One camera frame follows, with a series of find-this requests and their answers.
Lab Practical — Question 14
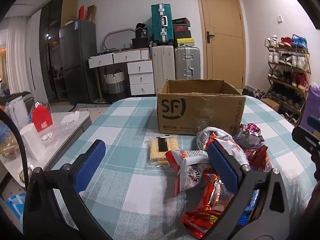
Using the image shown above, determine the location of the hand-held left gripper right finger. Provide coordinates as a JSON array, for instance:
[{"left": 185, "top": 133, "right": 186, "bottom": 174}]
[{"left": 202, "top": 140, "right": 287, "bottom": 240}]

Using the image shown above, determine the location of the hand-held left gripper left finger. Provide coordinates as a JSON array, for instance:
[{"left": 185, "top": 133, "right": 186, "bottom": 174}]
[{"left": 23, "top": 139, "right": 113, "bottom": 240}]

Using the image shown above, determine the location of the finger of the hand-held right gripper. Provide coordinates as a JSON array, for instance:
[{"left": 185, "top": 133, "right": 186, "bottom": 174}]
[
  {"left": 291, "top": 126, "right": 320, "bottom": 155},
  {"left": 307, "top": 116, "right": 320, "bottom": 128}
]

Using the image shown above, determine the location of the silver red snack bag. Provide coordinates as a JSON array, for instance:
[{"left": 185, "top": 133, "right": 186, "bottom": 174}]
[{"left": 212, "top": 137, "right": 250, "bottom": 171}]

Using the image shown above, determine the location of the red snack stick packet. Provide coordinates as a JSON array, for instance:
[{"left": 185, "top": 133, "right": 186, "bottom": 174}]
[{"left": 201, "top": 169, "right": 237, "bottom": 213}]

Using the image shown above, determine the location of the purple snack bag green patch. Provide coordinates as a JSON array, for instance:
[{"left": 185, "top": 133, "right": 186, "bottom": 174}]
[{"left": 232, "top": 123, "right": 265, "bottom": 150}]

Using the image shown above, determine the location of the white red-print snack bag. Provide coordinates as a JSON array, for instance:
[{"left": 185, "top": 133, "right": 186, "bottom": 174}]
[{"left": 164, "top": 149, "right": 213, "bottom": 198}]

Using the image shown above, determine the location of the red chips bag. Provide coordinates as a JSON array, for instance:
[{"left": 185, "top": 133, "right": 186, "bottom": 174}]
[{"left": 244, "top": 145, "right": 272, "bottom": 172}]

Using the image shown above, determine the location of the red foil snack packet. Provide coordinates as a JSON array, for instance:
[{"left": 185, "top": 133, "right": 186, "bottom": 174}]
[{"left": 181, "top": 206, "right": 223, "bottom": 239}]

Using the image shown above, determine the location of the wooden shoe rack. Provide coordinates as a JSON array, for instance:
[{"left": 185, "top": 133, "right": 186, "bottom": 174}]
[{"left": 265, "top": 44, "right": 312, "bottom": 128}]

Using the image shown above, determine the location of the white marble side table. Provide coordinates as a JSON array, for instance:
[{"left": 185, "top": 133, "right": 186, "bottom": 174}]
[{"left": 0, "top": 111, "right": 92, "bottom": 198}]

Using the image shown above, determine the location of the small brown cardboard box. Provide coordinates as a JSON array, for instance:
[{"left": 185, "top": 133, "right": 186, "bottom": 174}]
[{"left": 260, "top": 97, "right": 280, "bottom": 112}]

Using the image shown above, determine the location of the shoe rack with shoes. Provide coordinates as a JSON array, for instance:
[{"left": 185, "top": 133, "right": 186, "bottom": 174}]
[{"left": 264, "top": 34, "right": 310, "bottom": 123}]

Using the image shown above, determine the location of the blue snack packet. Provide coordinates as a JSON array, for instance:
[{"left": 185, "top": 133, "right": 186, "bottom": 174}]
[{"left": 237, "top": 190, "right": 262, "bottom": 230}]

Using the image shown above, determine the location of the white tissue paper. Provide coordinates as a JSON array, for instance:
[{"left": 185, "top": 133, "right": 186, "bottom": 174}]
[{"left": 60, "top": 112, "right": 80, "bottom": 124}]

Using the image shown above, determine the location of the pile of loose shoes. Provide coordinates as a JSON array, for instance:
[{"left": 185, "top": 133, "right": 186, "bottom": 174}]
[{"left": 242, "top": 88, "right": 269, "bottom": 99}]

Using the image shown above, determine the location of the patterned floor rug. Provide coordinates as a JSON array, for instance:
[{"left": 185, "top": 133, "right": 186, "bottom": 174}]
[{"left": 75, "top": 102, "right": 113, "bottom": 108}]

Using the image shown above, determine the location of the white paper carton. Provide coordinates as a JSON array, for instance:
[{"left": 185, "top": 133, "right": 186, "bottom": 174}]
[{"left": 19, "top": 124, "right": 47, "bottom": 160}]

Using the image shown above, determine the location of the yellow cracker packet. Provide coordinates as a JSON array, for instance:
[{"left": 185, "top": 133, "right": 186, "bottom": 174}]
[{"left": 147, "top": 135, "right": 180, "bottom": 167}]

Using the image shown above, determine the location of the woven laundry basket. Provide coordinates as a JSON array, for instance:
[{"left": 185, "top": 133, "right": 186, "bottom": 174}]
[{"left": 103, "top": 69, "right": 126, "bottom": 102}]

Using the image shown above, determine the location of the black chair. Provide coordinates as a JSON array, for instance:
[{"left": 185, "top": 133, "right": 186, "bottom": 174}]
[{"left": 0, "top": 91, "right": 34, "bottom": 105}]

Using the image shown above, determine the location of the white drawer cabinet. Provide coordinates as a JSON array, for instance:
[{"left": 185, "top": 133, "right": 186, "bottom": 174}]
[{"left": 127, "top": 60, "right": 155, "bottom": 96}]

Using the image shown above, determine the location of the dark refrigerator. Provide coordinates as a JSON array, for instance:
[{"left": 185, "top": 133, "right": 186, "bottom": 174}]
[{"left": 59, "top": 19, "right": 98, "bottom": 105}]

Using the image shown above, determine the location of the silver suitcase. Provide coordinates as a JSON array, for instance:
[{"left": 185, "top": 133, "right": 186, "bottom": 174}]
[{"left": 174, "top": 46, "right": 201, "bottom": 80}]

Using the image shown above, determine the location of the white desk with drawers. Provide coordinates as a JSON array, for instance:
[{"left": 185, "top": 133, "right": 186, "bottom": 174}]
[{"left": 87, "top": 48, "right": 153, "bottom": 100}]

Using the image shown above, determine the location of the beige suitcase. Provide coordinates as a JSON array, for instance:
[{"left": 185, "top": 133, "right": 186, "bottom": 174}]
[{"left": 151, "top": 45, "right": 176, "bottom": 95}]

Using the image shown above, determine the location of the wooden door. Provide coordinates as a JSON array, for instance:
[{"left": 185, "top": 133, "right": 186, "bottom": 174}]
[{"left": 194, "top": 0, "right": 247, "bottom": 89}]

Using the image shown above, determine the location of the dark glass cabinet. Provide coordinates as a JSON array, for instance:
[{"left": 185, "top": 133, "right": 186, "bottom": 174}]
[{"left": 39, "top": 0, "right": 78, "bottom": 103}]

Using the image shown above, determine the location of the black yellow shoe box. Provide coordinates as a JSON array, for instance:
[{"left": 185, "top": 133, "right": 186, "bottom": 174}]
[{"left": 174, "top": 37, "right": 195, "bottom": 48}]

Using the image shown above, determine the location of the white curtain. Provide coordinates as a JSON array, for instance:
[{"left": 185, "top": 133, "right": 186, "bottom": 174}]
[{"left": 6, "top": 10, "right": 42, "bottom": 98}]

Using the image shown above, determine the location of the black storage box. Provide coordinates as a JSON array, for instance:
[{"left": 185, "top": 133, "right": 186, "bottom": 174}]
[{"left": 132, "top": 38, "right": 150, "bottom": 49}]

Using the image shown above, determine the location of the oval white-framed mirror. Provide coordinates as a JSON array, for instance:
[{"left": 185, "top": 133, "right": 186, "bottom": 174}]
[{"left": 104, "top": 28, "right": 137, "bottom": 51}]

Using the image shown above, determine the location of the black paper bag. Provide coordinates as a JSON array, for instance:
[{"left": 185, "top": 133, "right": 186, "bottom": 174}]
[{"left": 135, "top": 23, "right": 148, "bottom": 39}]

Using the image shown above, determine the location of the flat brown cardboard box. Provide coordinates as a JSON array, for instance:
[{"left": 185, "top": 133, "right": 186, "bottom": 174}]
[{"left": 86, "top": 4, "right": 97, "bottom": 23}]

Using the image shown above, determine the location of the teal suitcase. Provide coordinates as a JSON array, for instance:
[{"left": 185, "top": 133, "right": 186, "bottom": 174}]
[{"left": 151, "top": 4, "right": 175, "bottom": 46}]

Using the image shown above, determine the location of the large tan cardboard box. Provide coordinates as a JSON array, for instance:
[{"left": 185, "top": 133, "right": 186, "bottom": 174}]
[{"left": 61, "top": 0, "right": 78, "bottom": 25}]

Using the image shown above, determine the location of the black cable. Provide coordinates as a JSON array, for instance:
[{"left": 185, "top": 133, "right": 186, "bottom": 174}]
[{"left": 0, "top": 109, "right": 28, "bottom": 188}]

